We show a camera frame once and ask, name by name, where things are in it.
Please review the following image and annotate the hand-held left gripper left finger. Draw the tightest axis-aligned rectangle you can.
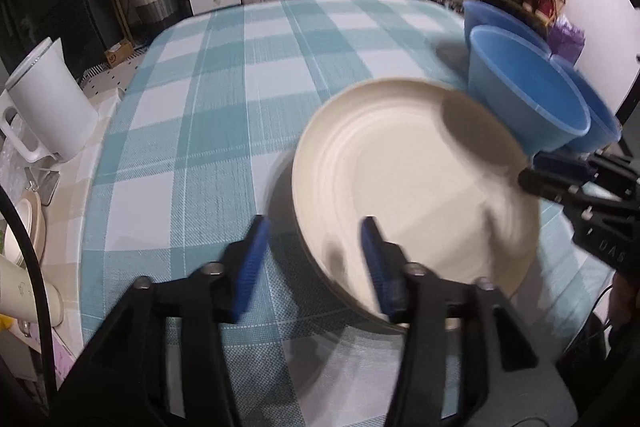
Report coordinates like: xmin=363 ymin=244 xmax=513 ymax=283
xmin=55 ymin=214 xmax=272 ymax=427

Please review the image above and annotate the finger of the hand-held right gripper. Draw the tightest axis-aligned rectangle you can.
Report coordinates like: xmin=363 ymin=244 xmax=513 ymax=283
xmin=517 ymin=167 xmax=596 ymax=208
xmin=532 ymin=152 xmax=601 ymax=180

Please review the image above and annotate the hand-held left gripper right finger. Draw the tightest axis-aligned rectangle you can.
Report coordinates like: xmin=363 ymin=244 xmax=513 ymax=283
xmin=361 ymin=216 xmax=541 ymax=427

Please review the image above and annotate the cream plate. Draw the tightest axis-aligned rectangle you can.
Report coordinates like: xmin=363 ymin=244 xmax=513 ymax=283
xmin=291 ymin=77 xmax=543 ymax=333

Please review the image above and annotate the purple plastic bag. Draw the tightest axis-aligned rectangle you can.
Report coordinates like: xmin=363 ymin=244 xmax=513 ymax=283
xmin=549 ymin=18 xmax=586 ymax=64

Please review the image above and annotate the teal checked tablecloth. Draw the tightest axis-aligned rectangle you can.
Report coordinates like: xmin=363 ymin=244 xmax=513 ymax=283
xmin=80 ymin=0 xmax=616 ymax=427

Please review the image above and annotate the beige checked tablecloth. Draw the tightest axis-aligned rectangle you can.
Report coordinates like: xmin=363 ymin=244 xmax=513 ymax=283
xmin=37 ymin=82 xmax=128 ymax=358

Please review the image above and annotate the metal stand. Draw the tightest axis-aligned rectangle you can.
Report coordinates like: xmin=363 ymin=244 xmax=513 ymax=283
xmin=24 ymin=167 xmax=62 ymax=208

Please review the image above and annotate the cream dish stack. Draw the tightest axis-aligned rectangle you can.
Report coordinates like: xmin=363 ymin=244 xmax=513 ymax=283
xmin=0 ymin=192 xmax=47 ymax=270

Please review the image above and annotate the white cup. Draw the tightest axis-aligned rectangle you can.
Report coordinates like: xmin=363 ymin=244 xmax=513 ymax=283
xmin=0 ymin=252 xmax=64 ymax=333

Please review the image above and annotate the black and white patterned rug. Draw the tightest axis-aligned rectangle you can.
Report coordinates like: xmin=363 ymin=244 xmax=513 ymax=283
xmin=80 ymin=44 xmax=151 ymax=84

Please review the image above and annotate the small floor cardboard box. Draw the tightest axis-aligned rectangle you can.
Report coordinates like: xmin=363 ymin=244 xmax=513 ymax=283
xmin=104 ymin=41 xmax=135 ymax=68

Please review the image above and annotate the white electric kettle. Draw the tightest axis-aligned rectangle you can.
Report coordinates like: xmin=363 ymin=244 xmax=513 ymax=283
xmin=0 ymin=37 xmax=98 ymax=165

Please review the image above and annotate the clear plastic wrap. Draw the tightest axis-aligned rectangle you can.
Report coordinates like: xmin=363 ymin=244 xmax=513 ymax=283
xmin=0 ymin=114 xmax=38 ymax=172

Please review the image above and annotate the woven laundry basket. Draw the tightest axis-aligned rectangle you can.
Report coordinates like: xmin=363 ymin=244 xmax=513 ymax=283
xmin=127 ymin=0 xmax=181 ymax=28

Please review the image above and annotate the black cable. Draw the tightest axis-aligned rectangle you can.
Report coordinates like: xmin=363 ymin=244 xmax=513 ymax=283
xmin=0 ymin=184 xmax=55 ymax=403

